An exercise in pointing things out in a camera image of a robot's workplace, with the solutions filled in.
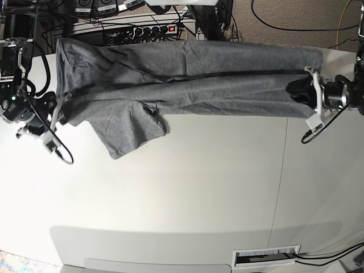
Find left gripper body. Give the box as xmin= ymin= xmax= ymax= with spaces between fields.
xmin=304 ymin=67 xmax=351 ymax=131

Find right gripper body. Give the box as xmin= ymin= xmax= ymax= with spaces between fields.
xmin=16 ymin=92 xmax=70 ymax=154

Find grey T-shirt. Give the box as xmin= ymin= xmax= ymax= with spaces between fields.
xmin=56 ymin=38 xmax=323 ymax=159

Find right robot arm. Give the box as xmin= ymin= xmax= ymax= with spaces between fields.
xmin=1 ymin=4 xmax=66 ymax=157

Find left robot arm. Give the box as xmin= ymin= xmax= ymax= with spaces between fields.
xmin=286 ymin=7 xmax=363 ymax=144

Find black power strip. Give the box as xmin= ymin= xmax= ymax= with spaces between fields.
xmin=103 ymin=25 xmax=180 ymax=46

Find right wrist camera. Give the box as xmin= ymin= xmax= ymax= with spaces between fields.
xmin=43 ymin=138 xmax=61 ymax=154

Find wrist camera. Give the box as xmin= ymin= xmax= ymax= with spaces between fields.
xmin=306 ymin=113 xmax=327 ymax=134
xmin=43 ymin=138 xmax=61 ymax=154

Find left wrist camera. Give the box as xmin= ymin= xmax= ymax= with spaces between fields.
xmin=306 ymin=113 xmax=327 ymax=134

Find yellow cable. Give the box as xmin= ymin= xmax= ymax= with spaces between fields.
xmin=335 ymin=0 xmax=353 ymax=46

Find black cables at grommet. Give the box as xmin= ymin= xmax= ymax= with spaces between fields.
xmin=294 ymin=243 xmax=364 ymax=267

